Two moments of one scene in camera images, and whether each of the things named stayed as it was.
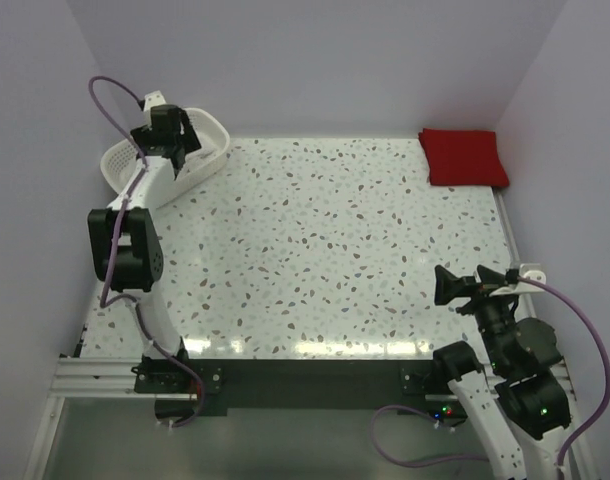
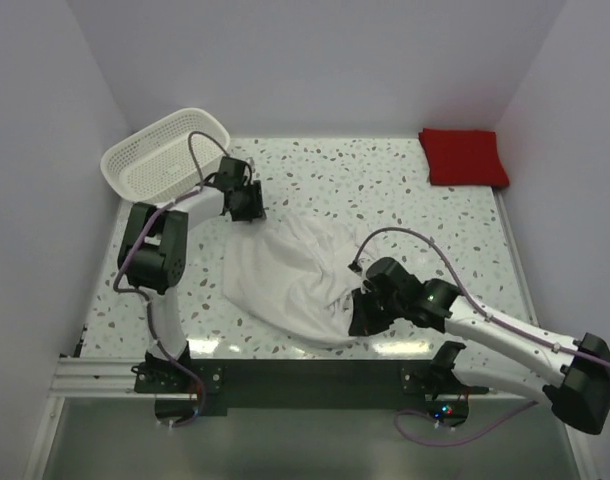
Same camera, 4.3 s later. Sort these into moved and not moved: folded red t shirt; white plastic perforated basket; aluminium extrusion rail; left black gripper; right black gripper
Moved: left black gripper; right black gripper
Not moved: white plastic perforated basket; folded red t shirt; aluminium extrusion rail
